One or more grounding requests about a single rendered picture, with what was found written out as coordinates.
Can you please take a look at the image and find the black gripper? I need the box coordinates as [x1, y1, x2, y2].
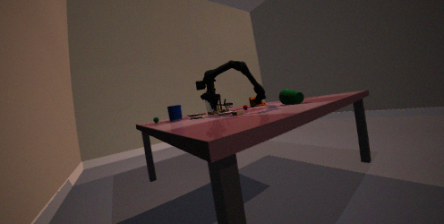
[205, 88, 221, 109]

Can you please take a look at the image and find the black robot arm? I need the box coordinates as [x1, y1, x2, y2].
[196, 60, 267, 105]

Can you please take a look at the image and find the green cup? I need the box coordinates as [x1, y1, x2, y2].
[279, 89, 304, 104]

